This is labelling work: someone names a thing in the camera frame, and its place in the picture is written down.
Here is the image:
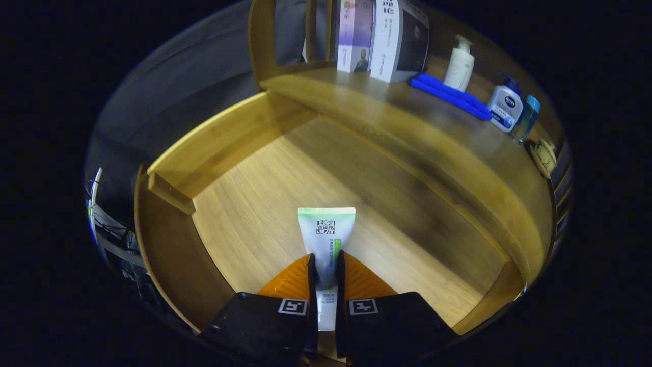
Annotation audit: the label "wooden drawer with black knob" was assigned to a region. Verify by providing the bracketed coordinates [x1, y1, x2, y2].
[133, 91, 528, 337]

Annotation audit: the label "wooden cabinet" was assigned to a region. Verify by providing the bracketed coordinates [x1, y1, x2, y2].
[247, 0, 574, 286]

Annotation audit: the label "black floor cables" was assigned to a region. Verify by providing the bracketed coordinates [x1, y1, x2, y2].
[87, 168, 148, 278]

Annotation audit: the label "white pump bottle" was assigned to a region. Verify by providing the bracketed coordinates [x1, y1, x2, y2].
[443, 35, 475, 93]

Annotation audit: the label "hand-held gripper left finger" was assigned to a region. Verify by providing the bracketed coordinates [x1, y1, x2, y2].
[200, 253, 319, 367]

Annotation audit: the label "blue folded cloth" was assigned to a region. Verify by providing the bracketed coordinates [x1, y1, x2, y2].
[409, 73, 493, 122]

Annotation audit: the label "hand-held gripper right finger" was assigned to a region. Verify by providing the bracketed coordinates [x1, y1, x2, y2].
[335, 250, 459, 365]

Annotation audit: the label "wooden countertop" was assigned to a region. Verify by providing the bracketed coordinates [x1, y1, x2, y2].
[260, 54, 556, 283]

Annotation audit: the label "teal bottle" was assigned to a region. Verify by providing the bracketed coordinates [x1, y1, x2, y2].
[512, 95, 540, 145]

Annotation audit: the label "purple book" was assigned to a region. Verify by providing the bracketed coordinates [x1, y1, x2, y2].
[336, 0, 376, 73]

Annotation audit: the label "white book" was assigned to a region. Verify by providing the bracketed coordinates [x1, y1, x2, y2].
[369, 0, 430, 83]

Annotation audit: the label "white and green tube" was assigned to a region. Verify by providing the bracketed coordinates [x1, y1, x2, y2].
[297, 207, 357, 332]

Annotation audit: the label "white bottle with blue cap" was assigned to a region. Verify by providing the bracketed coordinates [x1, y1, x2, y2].
[486, 74, 524, 133]

